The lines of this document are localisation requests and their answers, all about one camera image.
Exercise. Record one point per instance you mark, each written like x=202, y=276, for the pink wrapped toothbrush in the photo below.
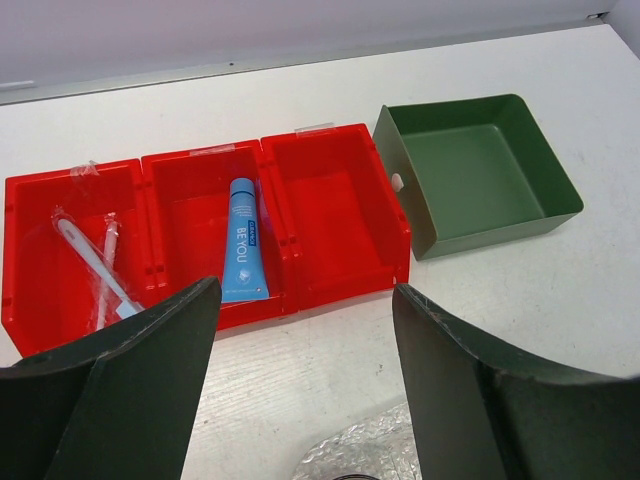
x=109, y=253

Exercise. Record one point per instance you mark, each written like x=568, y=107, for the blue toothpaste tube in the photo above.
x=243, y=276

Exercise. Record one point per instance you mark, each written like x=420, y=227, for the red compartment bin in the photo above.
x=330, y=230

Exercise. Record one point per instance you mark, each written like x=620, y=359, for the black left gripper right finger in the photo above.
x=482, y=408

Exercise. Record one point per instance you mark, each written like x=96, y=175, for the blue wrapped toothbrush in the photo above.
x=96, y=262

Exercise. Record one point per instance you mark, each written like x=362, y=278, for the green plastic bin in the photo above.
x=473, y=173

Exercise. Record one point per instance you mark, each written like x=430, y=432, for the clear textured oval tray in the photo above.
x=381, y=446

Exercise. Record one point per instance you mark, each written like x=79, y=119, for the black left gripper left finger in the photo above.
x=116, y=404

